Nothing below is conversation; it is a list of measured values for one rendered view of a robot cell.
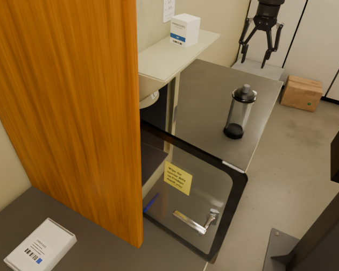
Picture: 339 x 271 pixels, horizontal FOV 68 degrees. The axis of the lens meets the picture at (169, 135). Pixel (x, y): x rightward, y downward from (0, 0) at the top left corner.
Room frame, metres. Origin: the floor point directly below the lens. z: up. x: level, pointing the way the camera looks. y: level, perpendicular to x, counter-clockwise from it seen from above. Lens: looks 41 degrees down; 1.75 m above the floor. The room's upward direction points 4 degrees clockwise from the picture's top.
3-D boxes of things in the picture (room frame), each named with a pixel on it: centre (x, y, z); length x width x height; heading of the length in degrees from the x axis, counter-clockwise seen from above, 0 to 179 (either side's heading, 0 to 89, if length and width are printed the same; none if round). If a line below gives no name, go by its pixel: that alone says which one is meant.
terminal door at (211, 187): (0.40, -0.03, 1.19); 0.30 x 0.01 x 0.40; 57
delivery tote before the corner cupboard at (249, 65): (3.09, -1.08, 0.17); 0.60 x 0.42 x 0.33; 62
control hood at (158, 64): (0.60, 0.00, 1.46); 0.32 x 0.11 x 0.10; 154
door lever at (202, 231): (0.33, -0.07, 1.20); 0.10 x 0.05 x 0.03; 57
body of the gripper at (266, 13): (0.99, -0.32, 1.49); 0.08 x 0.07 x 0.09; 64
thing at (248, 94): (0.99, -0.32, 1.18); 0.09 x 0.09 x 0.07
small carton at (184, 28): (0.64, -0.02, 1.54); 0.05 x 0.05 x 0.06; 50
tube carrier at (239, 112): (0.99, -0.32, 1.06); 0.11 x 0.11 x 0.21
